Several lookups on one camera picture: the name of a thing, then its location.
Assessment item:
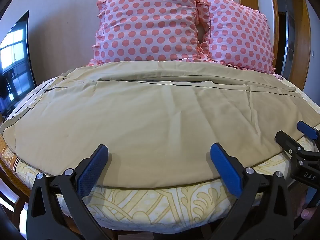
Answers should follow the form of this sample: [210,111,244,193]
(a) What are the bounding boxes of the khaki pants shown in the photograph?
[0,61,320,189]

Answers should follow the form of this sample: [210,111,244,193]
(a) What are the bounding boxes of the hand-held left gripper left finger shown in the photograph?
[26,144,109,240]

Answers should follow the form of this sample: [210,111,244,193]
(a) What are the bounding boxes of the person's right hand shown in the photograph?
[294,196,319,221]

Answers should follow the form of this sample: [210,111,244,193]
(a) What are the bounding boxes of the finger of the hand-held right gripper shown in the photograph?
[296,120,320,141]
[275,130,311,161]

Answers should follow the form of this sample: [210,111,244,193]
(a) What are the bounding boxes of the pink polka dot pillow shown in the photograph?
[87,0,209,67]
[196,0,277,75]

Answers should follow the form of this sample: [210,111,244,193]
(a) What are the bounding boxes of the wooden bed frame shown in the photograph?
[0,134,34,222]

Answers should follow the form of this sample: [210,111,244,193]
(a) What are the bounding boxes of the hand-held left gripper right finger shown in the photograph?
[210,143,298,240]

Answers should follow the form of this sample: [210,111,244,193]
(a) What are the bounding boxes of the yellow patterned bed sheet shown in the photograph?
[0,66,320,231]

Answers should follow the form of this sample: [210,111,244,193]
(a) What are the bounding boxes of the wooden door frame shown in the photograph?
[270,0,312,92]

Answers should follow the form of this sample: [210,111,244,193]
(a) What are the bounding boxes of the black flat screen television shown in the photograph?
[0,10,38,117]

